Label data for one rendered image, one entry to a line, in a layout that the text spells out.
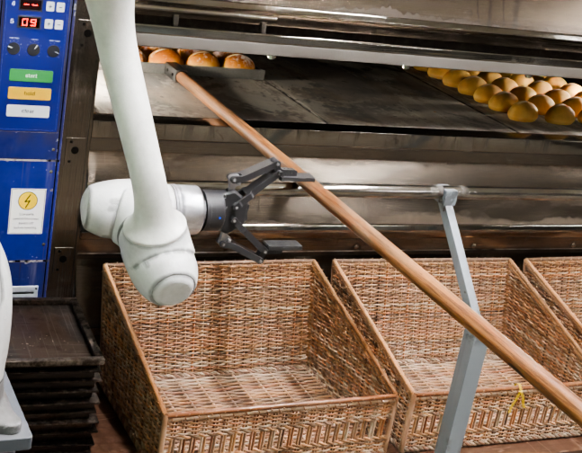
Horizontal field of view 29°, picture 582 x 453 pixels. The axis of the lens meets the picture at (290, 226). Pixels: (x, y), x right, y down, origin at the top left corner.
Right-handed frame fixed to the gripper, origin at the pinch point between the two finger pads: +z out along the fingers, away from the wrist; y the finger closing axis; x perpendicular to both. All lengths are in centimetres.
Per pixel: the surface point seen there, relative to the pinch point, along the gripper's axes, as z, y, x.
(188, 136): -2, 3, -55
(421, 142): 60, 2, -55
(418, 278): 6.9, -0.8, 31.9
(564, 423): 85, 56, -6
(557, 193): 75, 2, -18
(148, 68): 2, -1, -100
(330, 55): 22, -21, -40
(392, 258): 6.8, -0.6, 23.3
